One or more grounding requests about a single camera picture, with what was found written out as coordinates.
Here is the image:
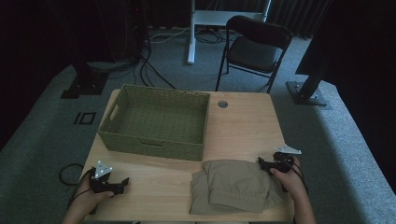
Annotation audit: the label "black floor cables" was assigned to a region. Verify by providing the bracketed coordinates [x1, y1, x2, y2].
[133, 43, 178, 91]

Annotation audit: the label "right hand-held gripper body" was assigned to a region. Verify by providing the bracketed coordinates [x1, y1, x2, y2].
[269, 144, 303, 175]

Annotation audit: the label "green woven basket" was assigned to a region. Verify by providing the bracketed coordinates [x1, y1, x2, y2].
[97, 83, 211, 162]

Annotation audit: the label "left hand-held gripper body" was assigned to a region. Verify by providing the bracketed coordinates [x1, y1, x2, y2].
[90, 160, 122, 196]

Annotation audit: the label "black stand with square base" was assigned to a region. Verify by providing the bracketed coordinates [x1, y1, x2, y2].
[60, 60, 110, 100]

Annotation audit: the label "black stand with bolted base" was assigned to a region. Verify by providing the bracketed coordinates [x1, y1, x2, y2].
[286, 62, 332, 111]

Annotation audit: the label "dark curtain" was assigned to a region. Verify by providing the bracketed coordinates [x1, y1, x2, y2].
[267, 0, 331, 39]

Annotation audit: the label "khaki pants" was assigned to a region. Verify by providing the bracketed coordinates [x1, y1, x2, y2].
[189, 159, 286, 216]

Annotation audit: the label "white metal desk frame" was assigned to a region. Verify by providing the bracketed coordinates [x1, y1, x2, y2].
[186, 0, 273, 65]

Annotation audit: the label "dark computer tower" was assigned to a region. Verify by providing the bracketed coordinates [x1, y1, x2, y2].
[92, 0, 149, 63]

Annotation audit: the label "white floor cable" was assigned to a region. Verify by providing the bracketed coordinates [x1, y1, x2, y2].
[148, 25, 191, 45]

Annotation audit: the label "person's left hand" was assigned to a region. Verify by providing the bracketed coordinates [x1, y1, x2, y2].
[69, 175, 115, 215]

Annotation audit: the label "person's right hand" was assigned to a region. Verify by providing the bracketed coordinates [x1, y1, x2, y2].
[269, 158, 308, 201]

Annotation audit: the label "black folding chair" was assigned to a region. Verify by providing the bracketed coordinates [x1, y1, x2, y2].
[215, 15, 294, 94]

